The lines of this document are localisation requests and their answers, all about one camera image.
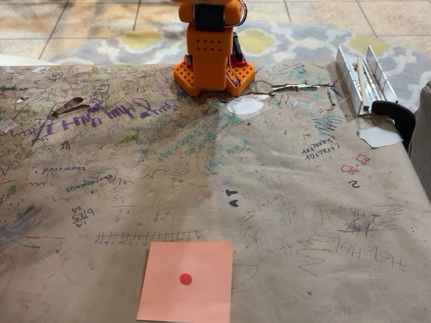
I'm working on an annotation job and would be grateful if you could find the brown scribbled paper table cover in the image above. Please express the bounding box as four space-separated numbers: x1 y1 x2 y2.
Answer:
0 62 431 323

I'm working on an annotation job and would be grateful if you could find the pink square paper note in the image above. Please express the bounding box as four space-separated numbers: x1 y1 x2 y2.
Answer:
136 240 234 323

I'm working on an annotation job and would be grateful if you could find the grey yellow patterned rug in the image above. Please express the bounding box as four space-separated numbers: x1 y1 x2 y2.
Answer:
46 19 431 112

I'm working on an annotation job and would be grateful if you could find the dry brown leaf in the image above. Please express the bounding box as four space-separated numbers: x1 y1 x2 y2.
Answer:
50 96 90 118

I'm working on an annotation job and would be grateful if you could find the aluminium miter box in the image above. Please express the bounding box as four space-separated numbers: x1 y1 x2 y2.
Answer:
335 44 399 117

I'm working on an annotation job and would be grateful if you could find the thin wooden dowel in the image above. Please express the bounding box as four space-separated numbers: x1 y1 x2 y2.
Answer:
356 56 368 112

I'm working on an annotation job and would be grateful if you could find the torn white paper piece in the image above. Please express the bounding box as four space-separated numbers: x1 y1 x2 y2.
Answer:
356 122 404 149

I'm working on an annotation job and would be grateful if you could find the black curved clamp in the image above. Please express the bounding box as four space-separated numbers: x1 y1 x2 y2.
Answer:
371 100 417 153

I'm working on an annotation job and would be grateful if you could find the grey upholstered chair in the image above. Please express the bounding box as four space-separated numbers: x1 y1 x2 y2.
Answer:
408 80 431 207

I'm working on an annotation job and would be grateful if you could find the white flat board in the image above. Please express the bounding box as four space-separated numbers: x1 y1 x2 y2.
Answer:
0 54 52 67

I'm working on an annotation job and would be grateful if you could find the red white servo cable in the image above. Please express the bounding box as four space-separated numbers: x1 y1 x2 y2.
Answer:
224 0 248 89

